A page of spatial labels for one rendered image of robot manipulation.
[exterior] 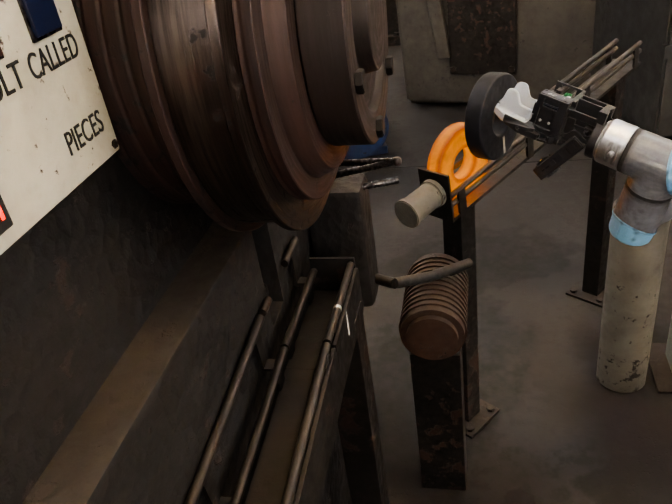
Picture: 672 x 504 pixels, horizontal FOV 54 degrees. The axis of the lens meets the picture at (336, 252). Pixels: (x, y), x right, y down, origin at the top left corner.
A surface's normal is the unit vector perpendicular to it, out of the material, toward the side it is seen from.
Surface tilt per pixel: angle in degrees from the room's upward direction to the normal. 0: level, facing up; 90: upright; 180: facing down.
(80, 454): 0
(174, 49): 80
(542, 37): 90
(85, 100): 90
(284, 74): 91
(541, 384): 0
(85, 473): 0
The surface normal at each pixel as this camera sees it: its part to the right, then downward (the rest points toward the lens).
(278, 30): 0.25, 0.34
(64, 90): 0.97, -0.01
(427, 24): -0.41, 0.52
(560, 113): -0.64, 0.46
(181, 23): -0.21, 0.31
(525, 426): -0.13, -0.84
